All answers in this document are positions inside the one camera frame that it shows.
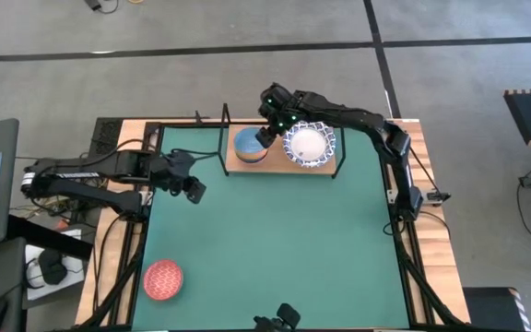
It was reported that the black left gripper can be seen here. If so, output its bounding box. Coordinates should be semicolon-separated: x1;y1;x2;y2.
157;150;207;205

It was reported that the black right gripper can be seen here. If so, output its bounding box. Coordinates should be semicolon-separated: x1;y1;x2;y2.
254;81;306;148

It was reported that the blue bowl orange outside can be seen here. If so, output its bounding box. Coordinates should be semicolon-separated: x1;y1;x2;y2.
233;126;270;160

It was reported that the white bowl blue patterned rim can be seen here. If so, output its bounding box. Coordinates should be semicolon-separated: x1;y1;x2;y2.
281;120;337;169

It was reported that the green table mat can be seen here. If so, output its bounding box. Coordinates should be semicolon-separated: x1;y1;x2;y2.
131;124;410;331

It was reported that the red zigzag bowl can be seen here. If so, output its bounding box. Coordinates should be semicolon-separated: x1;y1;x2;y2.
142;258;184;302

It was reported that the black perforated panel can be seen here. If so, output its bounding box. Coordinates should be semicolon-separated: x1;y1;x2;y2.
90;117;124;149

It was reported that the white paper sheet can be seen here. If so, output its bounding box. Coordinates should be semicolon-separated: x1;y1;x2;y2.
24;229;87;302

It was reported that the black desk bar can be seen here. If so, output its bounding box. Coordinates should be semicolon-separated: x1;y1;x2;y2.
6;214;95;260

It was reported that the small black connector box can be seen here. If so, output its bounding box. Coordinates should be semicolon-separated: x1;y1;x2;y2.
426;190;452;205

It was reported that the black box white striped edge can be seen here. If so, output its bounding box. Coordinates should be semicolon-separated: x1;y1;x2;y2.
462;286;531;332

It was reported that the black table-level camera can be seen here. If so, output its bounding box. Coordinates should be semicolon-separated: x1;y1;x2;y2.
253;302;301;332

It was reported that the black table frame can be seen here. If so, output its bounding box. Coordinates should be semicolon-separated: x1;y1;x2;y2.
78;109;467;332

